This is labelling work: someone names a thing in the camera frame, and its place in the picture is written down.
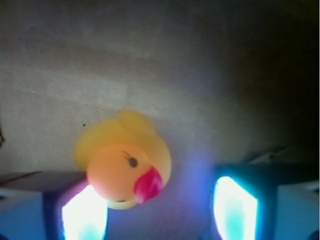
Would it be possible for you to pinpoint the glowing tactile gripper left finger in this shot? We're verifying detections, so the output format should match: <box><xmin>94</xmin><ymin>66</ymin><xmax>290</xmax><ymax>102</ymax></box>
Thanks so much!
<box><xmin>0</xmin><ymin>171</ymin><xmax>108</xmax><ymax>240</ymax></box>

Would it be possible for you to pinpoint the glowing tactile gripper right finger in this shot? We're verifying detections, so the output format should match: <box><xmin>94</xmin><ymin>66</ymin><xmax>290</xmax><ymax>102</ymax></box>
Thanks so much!
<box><xmin>212</xmin><ymin>163</ymin><xmax>320</xmax><ymax>240</ymax></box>

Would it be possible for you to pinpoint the yellow rubber duck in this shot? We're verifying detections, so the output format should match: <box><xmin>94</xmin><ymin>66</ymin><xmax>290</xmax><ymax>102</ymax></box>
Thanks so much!
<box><xmin>74</xmin><ymin>109</ymin><xmax>172</xmax><ymax>210</ymax></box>

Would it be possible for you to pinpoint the crumpled brown paper bag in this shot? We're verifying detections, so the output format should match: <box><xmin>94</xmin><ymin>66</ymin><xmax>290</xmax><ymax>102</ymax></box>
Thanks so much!
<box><xmin>0</xmin><ymin>0</ymin><xmax>320</xmax><ymax>174</ymax></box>

